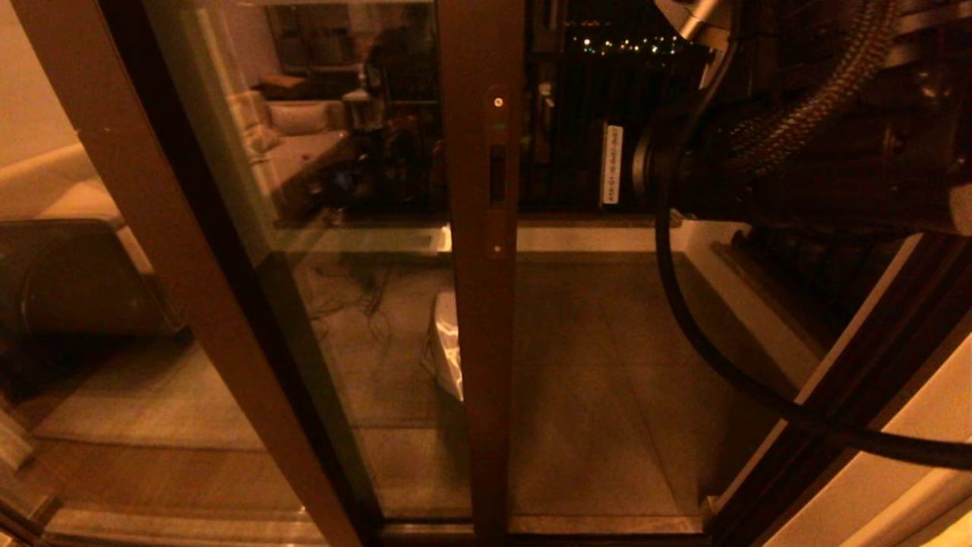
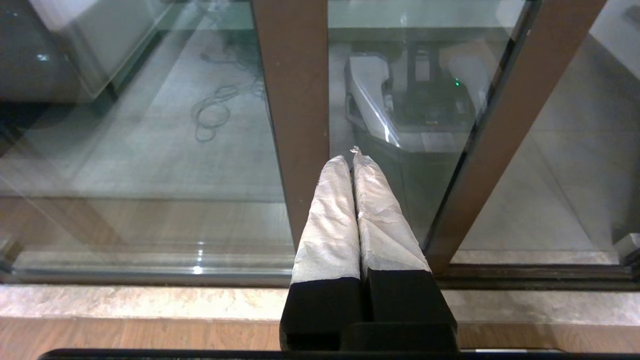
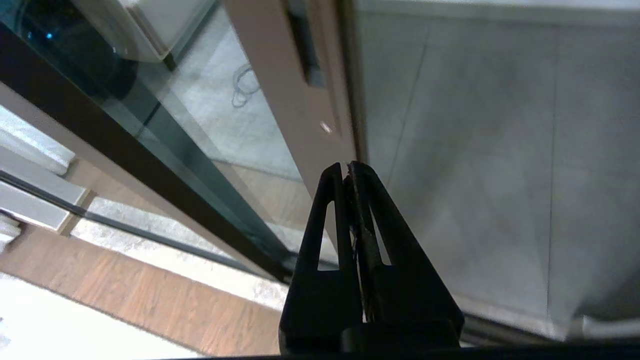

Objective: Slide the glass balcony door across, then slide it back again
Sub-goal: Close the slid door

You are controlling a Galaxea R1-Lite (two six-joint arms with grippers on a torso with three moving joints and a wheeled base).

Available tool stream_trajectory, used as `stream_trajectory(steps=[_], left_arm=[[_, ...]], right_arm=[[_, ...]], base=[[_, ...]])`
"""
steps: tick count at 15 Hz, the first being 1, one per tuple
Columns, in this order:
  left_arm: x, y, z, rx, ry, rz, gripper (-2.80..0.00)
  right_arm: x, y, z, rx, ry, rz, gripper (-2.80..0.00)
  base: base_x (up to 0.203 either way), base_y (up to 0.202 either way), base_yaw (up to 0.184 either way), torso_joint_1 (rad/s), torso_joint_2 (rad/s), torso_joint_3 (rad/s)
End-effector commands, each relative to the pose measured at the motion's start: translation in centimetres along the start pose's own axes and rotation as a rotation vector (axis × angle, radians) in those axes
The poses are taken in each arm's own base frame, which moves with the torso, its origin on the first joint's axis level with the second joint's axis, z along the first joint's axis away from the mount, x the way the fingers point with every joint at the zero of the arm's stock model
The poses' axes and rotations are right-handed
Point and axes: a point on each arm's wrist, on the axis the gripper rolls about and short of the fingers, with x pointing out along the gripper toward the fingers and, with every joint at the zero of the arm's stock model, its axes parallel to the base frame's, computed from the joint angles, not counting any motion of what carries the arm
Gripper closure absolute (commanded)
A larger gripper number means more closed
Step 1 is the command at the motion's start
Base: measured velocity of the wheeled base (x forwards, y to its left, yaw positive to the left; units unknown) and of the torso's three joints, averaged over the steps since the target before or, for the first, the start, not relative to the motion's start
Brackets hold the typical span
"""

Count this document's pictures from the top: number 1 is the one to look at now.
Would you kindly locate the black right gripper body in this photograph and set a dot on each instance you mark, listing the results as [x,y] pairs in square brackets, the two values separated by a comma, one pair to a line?
[645,163]

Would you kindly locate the brown framed sliding glass door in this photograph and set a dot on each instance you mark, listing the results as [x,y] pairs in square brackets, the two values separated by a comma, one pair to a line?
[486,342]

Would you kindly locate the dark front-load washing machine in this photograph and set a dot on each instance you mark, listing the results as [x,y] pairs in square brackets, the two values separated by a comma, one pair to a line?
[83,281]

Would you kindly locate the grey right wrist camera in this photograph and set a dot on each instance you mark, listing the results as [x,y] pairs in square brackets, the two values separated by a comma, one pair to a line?
[695,17]

